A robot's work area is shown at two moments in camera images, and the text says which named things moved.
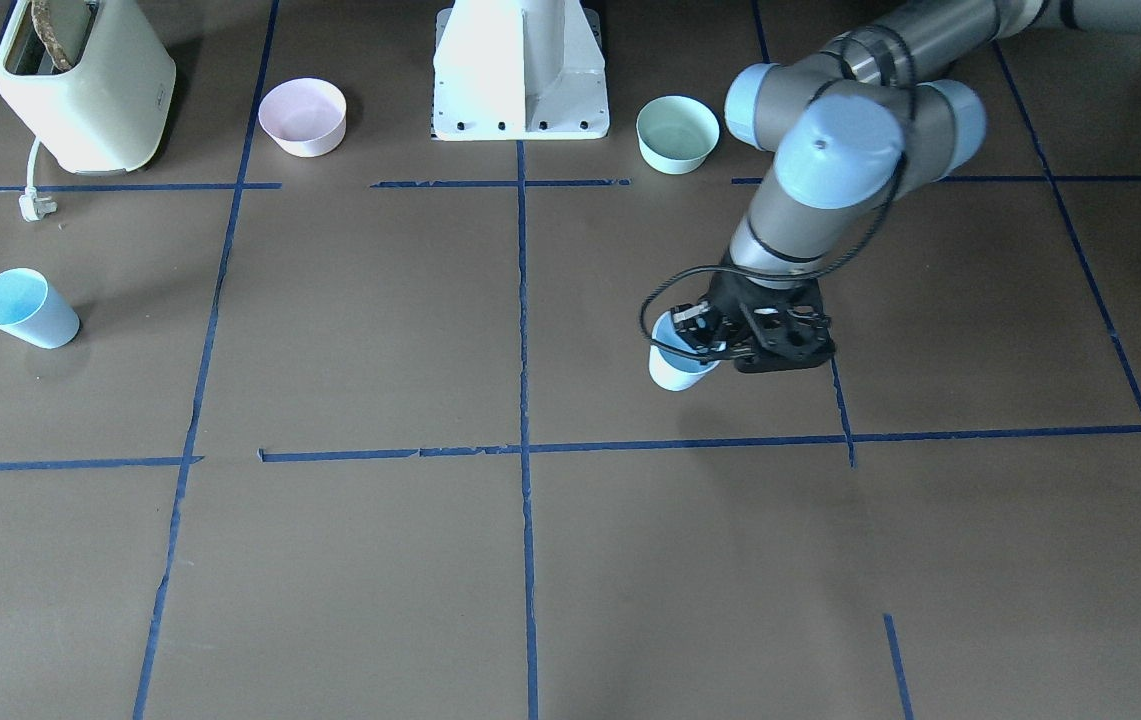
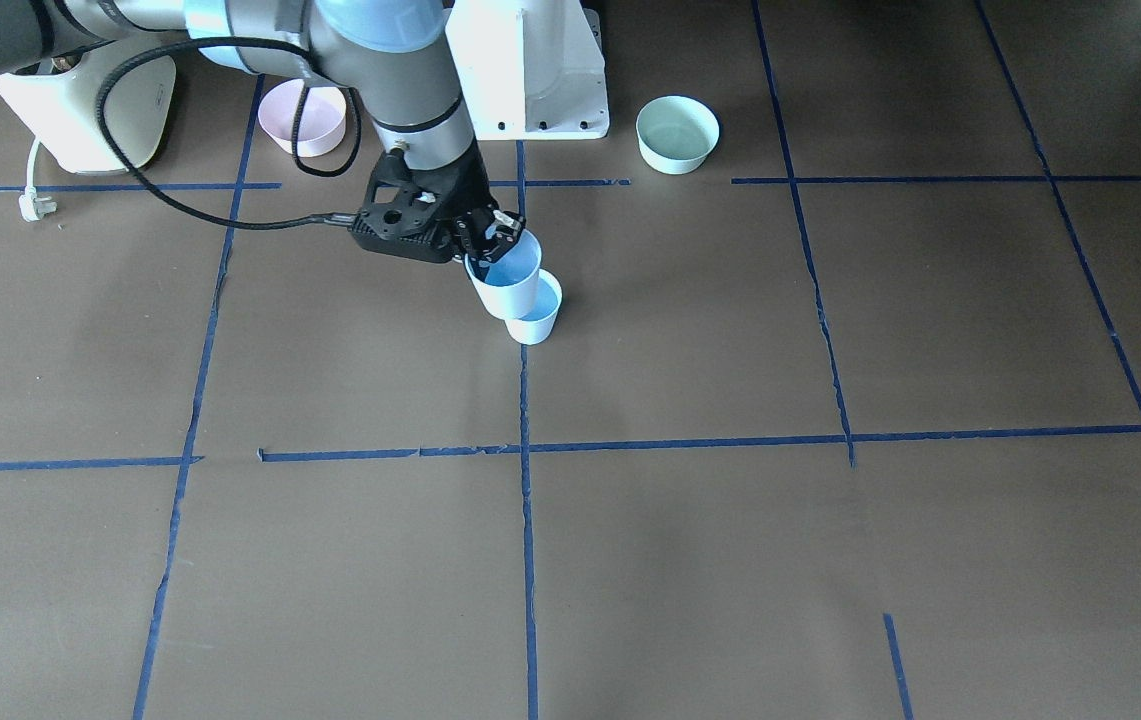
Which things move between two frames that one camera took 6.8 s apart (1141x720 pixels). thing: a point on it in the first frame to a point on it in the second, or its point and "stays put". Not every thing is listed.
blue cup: x=22 y=301 to x=510 y=288
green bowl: x=676 y=133 stays put
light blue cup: x=675 y=370 to x=539 y=328
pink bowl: x=307 y=116 stays put
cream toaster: x=110 y=112 stays put
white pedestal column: x=510 y=70 stays put
